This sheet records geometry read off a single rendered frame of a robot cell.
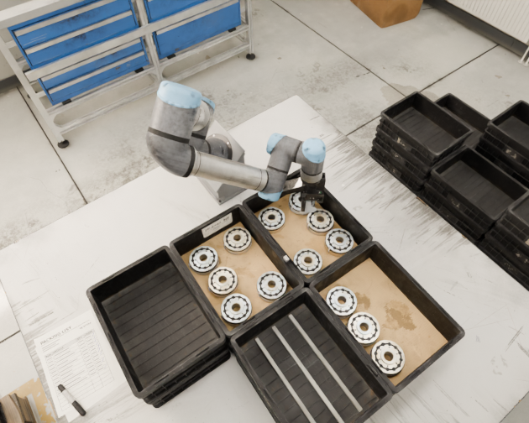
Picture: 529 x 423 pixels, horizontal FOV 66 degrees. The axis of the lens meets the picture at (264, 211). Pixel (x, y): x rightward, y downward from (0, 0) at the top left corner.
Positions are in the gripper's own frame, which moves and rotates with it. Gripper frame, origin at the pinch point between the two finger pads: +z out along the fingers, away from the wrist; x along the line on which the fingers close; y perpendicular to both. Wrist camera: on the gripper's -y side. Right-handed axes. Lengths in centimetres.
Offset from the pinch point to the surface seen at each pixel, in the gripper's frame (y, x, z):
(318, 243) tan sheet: 6.4, -14.4, 2.3
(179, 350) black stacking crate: -39, -55, 2
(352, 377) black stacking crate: 15, -61, 3
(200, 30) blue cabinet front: -70, 185, 44
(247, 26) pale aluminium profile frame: -37, 208, 55
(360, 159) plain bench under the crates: 29, 39, 15
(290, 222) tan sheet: -4.2, -5.5, 2.3
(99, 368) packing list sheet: -69, -59, 15
